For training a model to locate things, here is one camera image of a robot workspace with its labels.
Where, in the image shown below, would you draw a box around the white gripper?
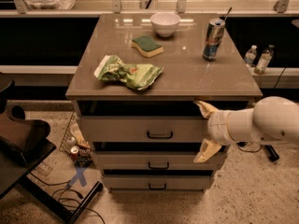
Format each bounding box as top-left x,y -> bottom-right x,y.
193,100 -> 235,163

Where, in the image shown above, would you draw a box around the grey top drawer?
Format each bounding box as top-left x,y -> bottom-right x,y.
77,116 -> 208,143

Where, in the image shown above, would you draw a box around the grey drawer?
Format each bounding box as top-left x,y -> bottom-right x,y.
77,116 -> 208,143
104,175 -> 213,190
92,152 -> 227,171

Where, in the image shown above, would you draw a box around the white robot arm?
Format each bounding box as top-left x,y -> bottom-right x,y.
193,96 -> 299,163

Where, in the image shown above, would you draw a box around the dark robot base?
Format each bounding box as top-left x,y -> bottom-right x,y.
0,73 -> 55,199

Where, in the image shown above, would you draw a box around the grey bottom drawer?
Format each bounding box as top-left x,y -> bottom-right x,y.
104,175 -> 213,190

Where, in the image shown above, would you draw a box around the grey drawer cabinet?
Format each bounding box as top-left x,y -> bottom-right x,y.
66,13 -> 261,182

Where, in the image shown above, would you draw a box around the grey middle drawer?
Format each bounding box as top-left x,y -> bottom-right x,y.
92,152 -> 227,171

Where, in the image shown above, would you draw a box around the black floor bar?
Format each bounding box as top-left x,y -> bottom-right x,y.
265,145 -> 279,161

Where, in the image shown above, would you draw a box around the small clear water bottle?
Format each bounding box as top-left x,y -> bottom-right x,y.
243,45 -> 257,67

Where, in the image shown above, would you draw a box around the blue silver energy drink can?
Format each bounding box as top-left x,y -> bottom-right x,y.
203,18 -> 225,61

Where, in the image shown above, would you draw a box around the clear bottle with yellow liquid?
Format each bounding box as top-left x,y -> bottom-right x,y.
254,45 -> 275,75

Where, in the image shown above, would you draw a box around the green yellow sponge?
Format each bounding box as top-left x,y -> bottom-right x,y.
131,35 -> 164,58

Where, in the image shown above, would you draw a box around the green crumpled chip bag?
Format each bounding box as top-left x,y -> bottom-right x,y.
93,55 -> 164,91

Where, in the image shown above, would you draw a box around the white bowl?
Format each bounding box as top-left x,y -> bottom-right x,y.
150,12 -> 180,37

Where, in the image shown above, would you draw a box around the blue tape cross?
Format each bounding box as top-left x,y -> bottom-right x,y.
66,166 -> 87,188

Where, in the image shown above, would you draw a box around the red soda can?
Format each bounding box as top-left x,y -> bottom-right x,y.
70,146 -> 79,161

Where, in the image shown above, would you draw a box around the black stand leg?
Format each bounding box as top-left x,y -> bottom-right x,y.
20,176 -> 103,224

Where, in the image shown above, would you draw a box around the wire basket with trash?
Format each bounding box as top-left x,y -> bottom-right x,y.
59,113 -> 92,162

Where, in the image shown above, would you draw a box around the black floor cables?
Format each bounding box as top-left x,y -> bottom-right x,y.
29,171 -> 107,224

